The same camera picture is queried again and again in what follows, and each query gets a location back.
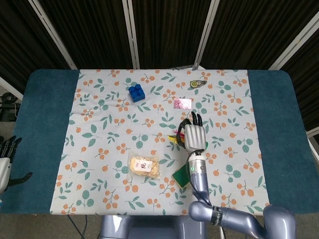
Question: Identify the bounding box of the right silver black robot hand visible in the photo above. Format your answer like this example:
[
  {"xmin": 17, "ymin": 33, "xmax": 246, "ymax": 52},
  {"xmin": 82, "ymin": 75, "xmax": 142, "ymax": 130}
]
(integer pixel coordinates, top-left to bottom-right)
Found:
[{"xmin": 176, "ymin": 111, "xmax": 209, "ymax": 152}]

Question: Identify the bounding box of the blue toy building block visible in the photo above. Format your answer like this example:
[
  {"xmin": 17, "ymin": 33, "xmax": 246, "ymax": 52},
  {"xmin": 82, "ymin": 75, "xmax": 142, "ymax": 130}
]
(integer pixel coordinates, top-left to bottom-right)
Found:
[{"xmin": 128, "ymin": 84, "xmax": 146, "ymax": 103}]

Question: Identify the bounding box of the colourful feather shuttlecock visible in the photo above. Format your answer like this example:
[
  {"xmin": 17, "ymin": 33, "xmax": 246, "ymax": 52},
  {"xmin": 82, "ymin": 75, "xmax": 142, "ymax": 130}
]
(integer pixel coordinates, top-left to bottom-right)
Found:
[{"xmin": 166, "ymin": 128, "xmax": 209, "ymax": 148}]

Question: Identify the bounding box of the green yellow scouring sponge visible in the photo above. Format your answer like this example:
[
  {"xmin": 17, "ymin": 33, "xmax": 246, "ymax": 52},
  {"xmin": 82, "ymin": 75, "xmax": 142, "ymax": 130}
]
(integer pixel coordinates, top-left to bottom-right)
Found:
[{"xmin": 171, "ymin": 164, "xmax": 193, "ymax": 189}]

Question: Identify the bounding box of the black equipment on floor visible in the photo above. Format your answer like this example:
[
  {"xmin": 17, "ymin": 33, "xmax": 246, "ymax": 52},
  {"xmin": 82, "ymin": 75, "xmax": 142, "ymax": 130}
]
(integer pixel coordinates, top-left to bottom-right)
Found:
[{"xmin": 0, "ymin": 92, "xmax": 20, "ymax": 122}]

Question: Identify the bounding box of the floral printed tablecloth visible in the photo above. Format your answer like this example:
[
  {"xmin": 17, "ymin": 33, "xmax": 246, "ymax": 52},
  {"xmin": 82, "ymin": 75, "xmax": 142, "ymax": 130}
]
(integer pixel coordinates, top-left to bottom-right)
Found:
[{"xmin": 49, "ymin": 68, "xmax": 272, "ymax": 217}]

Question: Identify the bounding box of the black folding partition screen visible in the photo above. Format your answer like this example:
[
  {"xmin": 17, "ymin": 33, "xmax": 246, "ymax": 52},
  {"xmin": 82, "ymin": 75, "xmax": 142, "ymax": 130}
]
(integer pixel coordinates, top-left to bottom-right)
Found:
[{"xmin": 0, "ymin": 0, "xmax": 319, "ymax": 137}]

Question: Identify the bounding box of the clear bag of snacks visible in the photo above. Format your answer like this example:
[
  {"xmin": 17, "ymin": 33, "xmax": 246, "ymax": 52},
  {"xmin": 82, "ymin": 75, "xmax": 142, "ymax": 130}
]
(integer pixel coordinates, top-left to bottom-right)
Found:
[{"xmin": 128, "ymin": 155, "xmax": 161, "ymax": 179}]

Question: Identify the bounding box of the blue-grey robot torso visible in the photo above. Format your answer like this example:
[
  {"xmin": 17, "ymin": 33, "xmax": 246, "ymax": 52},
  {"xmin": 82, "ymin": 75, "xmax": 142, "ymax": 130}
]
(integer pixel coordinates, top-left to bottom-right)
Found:
[{"xmin": 99, "ymin": 215, "xmax": 208, "ymax": 239}]

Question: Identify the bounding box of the dark blue table cover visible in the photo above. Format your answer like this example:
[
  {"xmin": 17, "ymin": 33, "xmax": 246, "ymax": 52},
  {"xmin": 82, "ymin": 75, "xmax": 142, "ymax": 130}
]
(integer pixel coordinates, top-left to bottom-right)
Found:
[{"xmin": 0, "ymin": 69, "xmax": 319, "ymax": 217}]

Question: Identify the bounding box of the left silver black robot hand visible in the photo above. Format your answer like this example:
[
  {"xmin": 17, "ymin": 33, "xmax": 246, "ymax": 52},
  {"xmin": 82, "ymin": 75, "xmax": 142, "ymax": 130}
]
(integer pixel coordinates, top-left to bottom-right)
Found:
[{"xmin": 0, "ymin": 135, "xmax": 33, "ymax": 192}]

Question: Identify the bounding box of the pink floral white packet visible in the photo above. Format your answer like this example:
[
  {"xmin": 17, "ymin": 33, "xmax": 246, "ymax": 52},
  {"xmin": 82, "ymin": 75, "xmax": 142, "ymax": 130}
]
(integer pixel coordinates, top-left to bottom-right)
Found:
[{"xmin": 173, "ymin": 98, "xmax": 193, "ymax": 110}]

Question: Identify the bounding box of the blue floor cable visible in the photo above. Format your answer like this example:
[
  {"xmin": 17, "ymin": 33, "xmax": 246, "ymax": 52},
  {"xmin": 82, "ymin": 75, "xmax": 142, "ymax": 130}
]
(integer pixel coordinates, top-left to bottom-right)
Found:
[{"xmin": 67, "ymin": 215, "xmax": 88, "ymax": 239}]

